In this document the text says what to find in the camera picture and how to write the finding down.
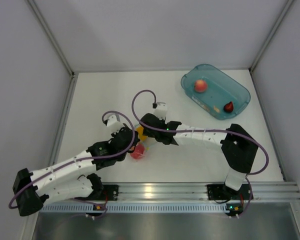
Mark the red fake tomato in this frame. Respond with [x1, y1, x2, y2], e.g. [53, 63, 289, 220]
[130, 143, 146, 161]

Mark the yellow green fake mango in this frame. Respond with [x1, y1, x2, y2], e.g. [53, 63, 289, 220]
[135, 125, 148, 142]

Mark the clear zip top bag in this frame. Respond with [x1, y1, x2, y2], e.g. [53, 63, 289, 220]
[129, 123, 157, 162]

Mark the pink fake peach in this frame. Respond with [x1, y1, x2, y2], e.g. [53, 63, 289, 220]
[194, 79, 208, 93]

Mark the dark red fake fig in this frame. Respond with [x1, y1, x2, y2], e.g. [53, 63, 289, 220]
[223, 101, 234, 113]

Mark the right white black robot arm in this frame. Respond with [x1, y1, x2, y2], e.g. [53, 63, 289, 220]
[141, 113, 259, 199]

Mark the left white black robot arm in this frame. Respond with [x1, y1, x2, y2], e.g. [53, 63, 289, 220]
[8, 124, 140, 217]

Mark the teal plastic bin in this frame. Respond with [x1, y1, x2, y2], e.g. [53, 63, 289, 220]
[180, 64, 251, 120]

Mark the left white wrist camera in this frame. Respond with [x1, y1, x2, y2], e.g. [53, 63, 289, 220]
[105, 114, 124, 133]

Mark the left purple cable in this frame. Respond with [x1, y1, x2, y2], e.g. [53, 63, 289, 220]
[8, 111, 136, 210]

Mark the purple cable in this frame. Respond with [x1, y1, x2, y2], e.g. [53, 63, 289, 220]
[131, 89, 270, 176]
[8, 111, 136, 210]

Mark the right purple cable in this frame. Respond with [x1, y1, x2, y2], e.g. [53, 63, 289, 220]
[131, 89, 270, 176]

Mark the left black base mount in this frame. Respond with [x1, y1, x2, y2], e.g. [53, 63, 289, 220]
[99, 184, 119, 201]

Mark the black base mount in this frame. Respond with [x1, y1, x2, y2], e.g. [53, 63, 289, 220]
[99, 184, 119, 201]
[206, 184, 231, 202]

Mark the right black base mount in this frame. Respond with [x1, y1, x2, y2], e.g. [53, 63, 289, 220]
[206, 184, 231, 202]

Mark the slotted cable duct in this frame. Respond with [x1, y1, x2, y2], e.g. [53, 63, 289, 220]
[39, 202, 240, 214]

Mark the aluminium mounting rail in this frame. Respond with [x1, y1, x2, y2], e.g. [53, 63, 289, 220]
[94, 181, 300, 201]

